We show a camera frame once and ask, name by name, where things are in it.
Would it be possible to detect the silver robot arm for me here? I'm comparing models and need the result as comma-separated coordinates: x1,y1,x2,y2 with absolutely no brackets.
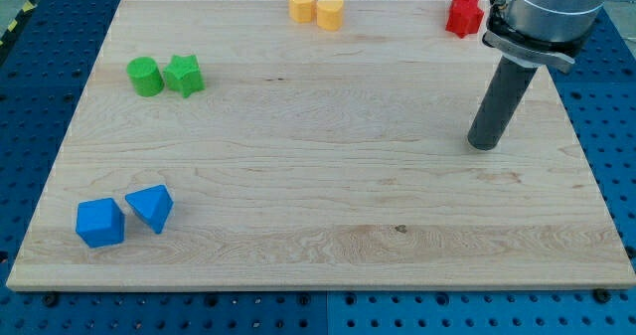
482,0,605,74

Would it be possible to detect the light wooden board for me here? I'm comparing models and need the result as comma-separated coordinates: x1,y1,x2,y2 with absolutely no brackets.
7,0,635,291

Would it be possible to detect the yellow heart block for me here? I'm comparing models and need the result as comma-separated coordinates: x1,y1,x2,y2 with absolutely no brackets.
316,0,344,32

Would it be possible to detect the yellow hexagon block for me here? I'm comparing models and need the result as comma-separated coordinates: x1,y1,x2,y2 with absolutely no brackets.
287,0,317,23

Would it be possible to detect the green star block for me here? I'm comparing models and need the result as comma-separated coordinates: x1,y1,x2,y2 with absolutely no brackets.
163,55,205,98

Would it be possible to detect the blue triangular prism block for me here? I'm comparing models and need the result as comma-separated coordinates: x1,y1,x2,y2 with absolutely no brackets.
124,185,174,234

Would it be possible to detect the green cylinder block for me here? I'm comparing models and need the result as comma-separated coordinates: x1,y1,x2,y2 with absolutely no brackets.
126,57,164,97

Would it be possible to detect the red star block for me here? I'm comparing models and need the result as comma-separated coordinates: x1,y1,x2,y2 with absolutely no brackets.
445,2,484,39

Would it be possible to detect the dark grey cylindrical pointer tool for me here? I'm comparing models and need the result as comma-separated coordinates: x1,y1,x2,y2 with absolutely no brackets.
467,57,537,150

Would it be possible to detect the blue cube block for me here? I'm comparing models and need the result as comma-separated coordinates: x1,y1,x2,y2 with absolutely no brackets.
76,198,125,248

